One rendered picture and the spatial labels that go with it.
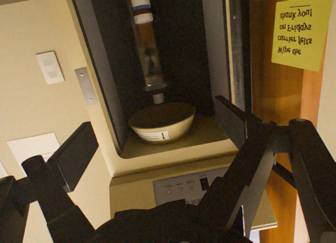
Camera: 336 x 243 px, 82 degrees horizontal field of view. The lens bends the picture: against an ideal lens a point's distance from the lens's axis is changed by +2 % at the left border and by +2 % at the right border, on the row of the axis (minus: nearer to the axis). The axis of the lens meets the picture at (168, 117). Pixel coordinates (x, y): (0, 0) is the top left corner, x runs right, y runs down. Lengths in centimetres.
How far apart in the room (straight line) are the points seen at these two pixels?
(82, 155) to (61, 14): 27
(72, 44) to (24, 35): 55
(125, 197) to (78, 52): 30
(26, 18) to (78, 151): 78
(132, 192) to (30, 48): 69
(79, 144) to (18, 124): 87
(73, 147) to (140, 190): 28
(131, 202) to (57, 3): 39
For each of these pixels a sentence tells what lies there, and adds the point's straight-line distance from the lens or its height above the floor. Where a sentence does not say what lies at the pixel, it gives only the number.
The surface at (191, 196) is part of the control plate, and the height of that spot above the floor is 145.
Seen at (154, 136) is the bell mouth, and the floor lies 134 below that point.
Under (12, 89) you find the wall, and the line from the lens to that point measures 100.
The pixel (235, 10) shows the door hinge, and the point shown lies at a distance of 40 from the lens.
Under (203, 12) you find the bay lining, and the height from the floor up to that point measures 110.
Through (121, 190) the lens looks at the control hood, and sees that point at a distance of 45.
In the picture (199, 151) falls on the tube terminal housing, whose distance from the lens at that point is 44.
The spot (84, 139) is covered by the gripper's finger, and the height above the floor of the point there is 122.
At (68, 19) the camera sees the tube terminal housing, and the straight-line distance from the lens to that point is 40.
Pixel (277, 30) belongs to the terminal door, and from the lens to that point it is 31.
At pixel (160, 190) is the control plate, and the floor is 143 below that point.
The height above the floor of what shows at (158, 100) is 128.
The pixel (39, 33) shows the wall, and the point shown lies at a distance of 90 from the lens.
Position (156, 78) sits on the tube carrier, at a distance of 43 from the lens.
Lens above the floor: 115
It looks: 21 degrees up
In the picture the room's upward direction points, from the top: 169 degrees clockwise
